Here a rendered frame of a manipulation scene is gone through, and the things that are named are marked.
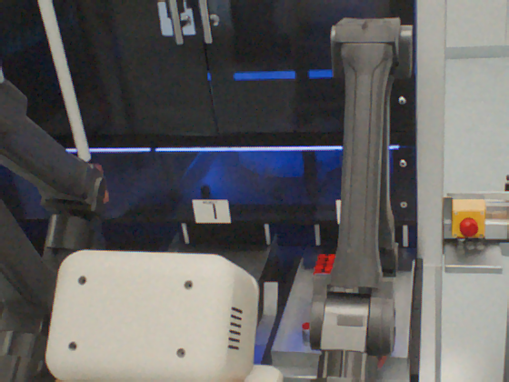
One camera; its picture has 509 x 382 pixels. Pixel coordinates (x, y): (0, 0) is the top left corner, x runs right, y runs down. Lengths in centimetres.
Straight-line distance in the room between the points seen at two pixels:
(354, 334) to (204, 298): 20
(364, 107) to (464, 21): 532
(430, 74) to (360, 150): 62
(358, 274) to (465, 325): 209
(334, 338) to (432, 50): 77
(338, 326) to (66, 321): 31
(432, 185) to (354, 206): 71
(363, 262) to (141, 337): 28
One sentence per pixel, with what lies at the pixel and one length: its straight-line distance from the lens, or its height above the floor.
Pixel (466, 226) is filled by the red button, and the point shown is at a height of 101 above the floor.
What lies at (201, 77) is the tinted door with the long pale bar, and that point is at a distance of 158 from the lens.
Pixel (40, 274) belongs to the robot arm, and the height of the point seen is 132.
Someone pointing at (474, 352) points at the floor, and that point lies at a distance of 283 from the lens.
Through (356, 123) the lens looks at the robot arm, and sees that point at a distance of 90.
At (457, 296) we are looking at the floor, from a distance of 312.
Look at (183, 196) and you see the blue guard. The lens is 170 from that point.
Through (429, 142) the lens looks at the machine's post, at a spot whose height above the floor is 119.
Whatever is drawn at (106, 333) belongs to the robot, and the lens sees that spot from 81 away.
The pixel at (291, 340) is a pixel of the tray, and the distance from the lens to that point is 147.
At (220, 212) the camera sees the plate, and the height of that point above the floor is 102.
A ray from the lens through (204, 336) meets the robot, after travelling 77.
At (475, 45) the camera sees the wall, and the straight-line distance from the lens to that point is 625.
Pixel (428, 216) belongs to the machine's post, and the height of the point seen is 101.
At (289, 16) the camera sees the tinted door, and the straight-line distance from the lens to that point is 150.
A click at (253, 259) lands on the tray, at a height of 88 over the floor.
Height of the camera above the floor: 179
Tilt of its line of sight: 29 degrees down
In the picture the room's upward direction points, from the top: 5 degrees counter-clockwise
